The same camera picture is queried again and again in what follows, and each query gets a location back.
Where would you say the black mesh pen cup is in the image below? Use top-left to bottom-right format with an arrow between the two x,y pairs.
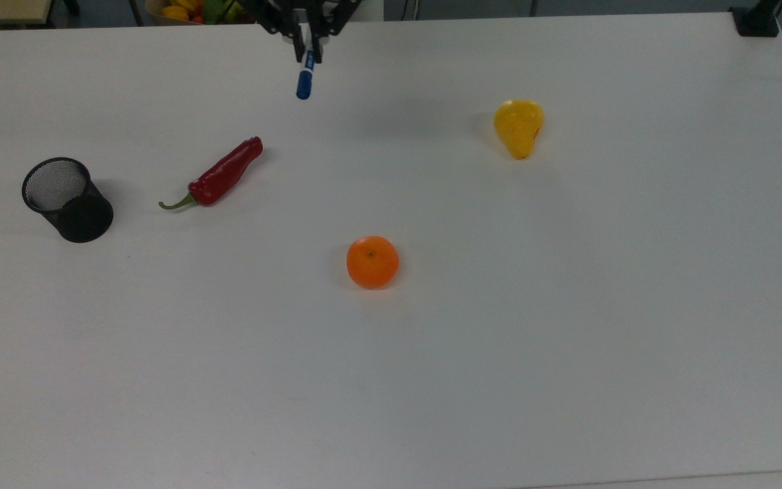
22,157 -> 114,244

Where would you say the black clamp base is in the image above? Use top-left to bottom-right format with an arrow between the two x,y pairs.
730,0 -> 782,38

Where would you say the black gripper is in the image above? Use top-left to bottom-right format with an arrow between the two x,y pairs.
242,0 -> 365,65

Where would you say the yellow pear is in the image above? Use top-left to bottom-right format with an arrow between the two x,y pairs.
494,99 -> 545,161

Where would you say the blue and white marker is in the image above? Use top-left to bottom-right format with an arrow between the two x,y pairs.
296,42 -> 317,101

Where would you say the red chili pepper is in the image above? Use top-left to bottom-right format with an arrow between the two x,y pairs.
158,136 -> 264,211

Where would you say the beige fruit bowl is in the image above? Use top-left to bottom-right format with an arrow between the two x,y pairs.
145,0 -> 256,26

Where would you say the orange fruit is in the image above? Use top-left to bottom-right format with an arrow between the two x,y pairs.
346,236 -> 400,290

